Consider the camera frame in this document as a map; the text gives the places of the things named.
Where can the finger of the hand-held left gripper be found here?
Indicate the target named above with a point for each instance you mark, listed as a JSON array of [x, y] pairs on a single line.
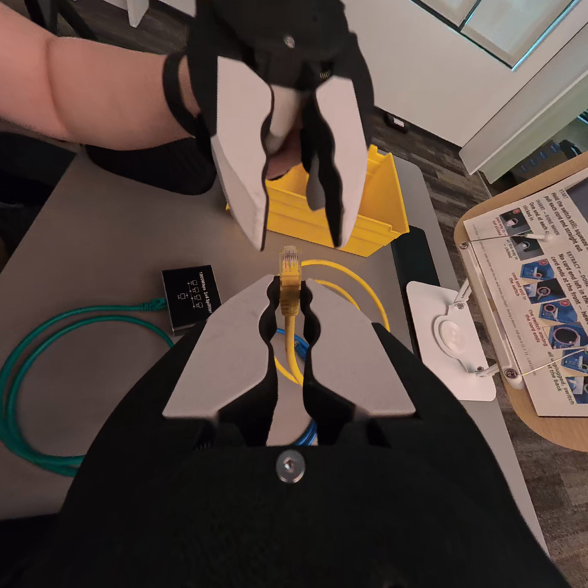
[[349, 147], [239, 138]]

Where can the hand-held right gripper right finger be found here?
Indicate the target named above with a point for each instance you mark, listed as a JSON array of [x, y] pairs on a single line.
[[363, 363]]

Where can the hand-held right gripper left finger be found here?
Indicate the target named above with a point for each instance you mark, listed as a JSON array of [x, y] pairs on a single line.
[[220, 358]]

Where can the black ethernet splitter box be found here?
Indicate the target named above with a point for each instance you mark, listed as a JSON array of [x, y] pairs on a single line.
[[190, 294]]

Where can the yellow plastic bin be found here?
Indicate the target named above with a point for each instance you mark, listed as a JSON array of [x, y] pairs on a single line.
[[294, 216]]

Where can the person's left forearm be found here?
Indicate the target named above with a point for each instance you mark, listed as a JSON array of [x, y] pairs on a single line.
[[23, 69]]

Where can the person's left hand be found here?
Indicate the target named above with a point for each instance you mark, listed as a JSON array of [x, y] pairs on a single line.
[[110, 96]]

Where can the small black floor box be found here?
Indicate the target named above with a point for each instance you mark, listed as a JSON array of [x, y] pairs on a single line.
[[396, 123]]

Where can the white stand base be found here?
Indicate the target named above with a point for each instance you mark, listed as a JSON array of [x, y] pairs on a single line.
[[427, 312]]

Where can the interior glass window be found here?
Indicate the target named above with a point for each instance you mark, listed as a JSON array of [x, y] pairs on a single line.
[[505, 23]]

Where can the printed instruction poster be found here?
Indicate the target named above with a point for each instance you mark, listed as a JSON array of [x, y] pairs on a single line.
[[551, 285]]

